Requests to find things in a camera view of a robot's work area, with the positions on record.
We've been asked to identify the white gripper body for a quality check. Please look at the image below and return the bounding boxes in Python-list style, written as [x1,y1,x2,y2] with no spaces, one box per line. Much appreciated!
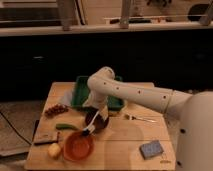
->
[83,91,109,121]

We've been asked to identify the blue sponge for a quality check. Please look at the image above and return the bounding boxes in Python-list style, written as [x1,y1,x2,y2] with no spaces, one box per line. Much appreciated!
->
[139,140,164,159]

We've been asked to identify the metal fork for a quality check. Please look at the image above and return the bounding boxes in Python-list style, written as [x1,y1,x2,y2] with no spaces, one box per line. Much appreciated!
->
[124,114,157,123]

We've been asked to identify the orange bowl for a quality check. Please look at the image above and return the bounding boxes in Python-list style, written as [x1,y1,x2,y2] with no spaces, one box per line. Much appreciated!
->
[63,132,94,161]

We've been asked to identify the green cucumber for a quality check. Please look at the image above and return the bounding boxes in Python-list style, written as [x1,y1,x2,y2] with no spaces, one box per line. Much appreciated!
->
[56,124,78,131]

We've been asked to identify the green plastic tray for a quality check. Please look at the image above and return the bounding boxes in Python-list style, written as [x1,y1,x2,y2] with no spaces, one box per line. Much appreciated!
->
[71,76,124,111]

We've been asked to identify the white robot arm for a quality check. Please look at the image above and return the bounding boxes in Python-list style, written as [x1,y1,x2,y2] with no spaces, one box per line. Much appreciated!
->
[83,66,213,171]

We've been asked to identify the dark purple bowl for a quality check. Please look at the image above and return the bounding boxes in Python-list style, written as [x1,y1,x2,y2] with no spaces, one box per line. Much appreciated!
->
[85,110,109,133]

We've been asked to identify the black cable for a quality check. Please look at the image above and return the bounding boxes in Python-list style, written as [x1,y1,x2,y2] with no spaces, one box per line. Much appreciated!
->
[0,111,33,146]

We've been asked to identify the red grape bunch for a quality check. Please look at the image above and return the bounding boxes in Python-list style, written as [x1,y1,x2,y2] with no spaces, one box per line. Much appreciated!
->
[44,104,68,117]

